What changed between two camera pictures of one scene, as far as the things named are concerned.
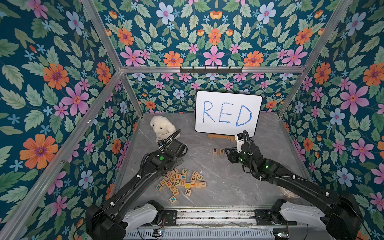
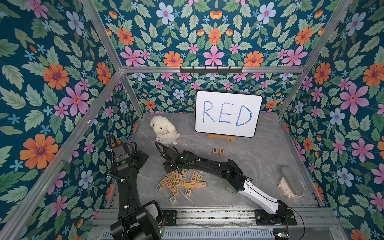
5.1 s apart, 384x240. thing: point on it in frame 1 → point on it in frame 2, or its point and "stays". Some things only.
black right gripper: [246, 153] → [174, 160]
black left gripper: [180, 155] → [141, 155]
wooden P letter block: [188, 192] stays
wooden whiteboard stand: [213, 136] stays
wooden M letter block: [159, 187] stays
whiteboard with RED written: [227, 113] stays
